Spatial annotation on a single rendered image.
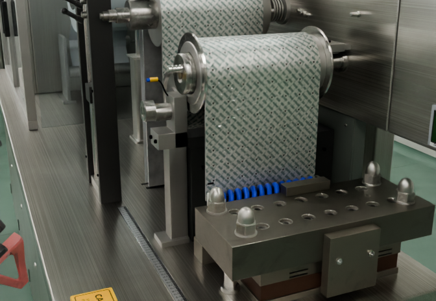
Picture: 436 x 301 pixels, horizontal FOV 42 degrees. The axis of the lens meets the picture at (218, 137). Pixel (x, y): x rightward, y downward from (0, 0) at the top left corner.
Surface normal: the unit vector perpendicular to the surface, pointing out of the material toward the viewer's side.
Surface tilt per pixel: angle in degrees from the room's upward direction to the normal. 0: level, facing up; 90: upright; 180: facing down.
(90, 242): 0
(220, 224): 0
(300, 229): 0
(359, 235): 90
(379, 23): 90
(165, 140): 90
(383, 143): 90
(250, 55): 55
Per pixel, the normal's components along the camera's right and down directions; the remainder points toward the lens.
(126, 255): 0.00, -0.95
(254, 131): 0.40, 0.28
